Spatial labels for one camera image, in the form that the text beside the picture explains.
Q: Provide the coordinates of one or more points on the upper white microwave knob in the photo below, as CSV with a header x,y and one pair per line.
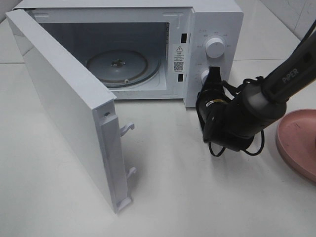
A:
x,y
215,47

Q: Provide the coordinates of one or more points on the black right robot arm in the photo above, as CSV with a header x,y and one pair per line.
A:
x,y
235,117

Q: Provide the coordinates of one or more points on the white microwave oven body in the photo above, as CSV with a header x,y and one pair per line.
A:
x,y
175,31

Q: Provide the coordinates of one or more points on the glass microwave turntable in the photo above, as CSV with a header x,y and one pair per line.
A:
x,y
123,68

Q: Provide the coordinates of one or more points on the white microwave knob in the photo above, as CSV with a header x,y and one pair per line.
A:
x,y
203,76
215,47

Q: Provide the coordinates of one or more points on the pink round plate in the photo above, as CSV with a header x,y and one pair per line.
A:
x,y
296,141

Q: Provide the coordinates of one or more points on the white microwave door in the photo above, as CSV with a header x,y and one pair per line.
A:
x,y
82,108

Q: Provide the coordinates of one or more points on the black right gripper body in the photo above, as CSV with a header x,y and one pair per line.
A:
x,y
211,100

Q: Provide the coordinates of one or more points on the lower white microwave knob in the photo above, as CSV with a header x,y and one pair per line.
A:
x,y
203,76

